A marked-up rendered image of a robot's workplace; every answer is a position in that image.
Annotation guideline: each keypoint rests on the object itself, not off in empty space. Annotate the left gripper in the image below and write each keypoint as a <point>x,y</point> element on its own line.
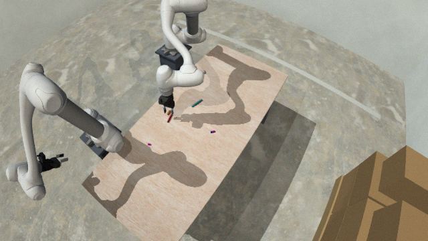
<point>167,97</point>

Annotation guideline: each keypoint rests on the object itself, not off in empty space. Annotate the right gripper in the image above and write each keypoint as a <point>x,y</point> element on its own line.
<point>48,164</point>

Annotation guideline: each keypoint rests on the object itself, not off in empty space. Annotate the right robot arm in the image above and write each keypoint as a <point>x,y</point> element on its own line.
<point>38,91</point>

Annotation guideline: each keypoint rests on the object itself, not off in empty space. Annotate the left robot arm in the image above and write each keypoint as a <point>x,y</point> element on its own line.
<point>188,75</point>

